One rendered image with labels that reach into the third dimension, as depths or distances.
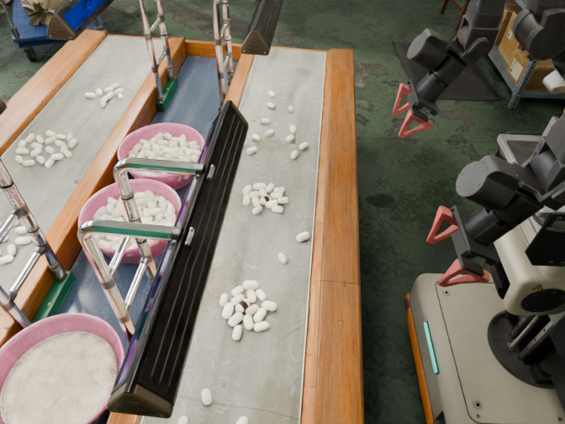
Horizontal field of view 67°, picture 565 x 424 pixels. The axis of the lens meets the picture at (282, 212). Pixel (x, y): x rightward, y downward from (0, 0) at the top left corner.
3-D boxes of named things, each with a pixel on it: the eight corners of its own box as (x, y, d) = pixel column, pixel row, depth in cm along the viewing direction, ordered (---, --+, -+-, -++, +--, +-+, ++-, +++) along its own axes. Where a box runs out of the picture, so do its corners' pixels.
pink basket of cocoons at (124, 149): (215, 149, 149) (213, 126, 142) (197, 203, 131) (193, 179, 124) (140, 142, 150) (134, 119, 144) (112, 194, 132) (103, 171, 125)
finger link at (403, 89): (386, 119, 107) (412, 90, 101) (382, 103, 112) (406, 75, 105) (408, 130, 109) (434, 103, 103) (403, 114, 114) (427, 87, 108)
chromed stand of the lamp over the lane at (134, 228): (230, 295, 108) (215, 156, 76) (213, 373, 95) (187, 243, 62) (156, 288, 109) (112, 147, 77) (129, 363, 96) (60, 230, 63)
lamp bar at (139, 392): (249, 129, 96) (248, 100, 91) (171, 421, 53) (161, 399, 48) (213, 125, 97) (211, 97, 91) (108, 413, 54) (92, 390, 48)
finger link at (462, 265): (428, 290, 72) (471, 261, 66) (419, 257, 77) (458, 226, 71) (458, 302, 74) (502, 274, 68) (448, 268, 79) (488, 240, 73)
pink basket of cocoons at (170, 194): (181, 195, 133) (176, 172, 126) (191, 262, 115) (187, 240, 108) (90, 209, 127) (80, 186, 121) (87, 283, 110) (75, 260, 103)
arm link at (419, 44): (494, 45, 88) (482, 27, 94) (452, 17, 84) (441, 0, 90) (451, 91, 95) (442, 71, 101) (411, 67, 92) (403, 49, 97)
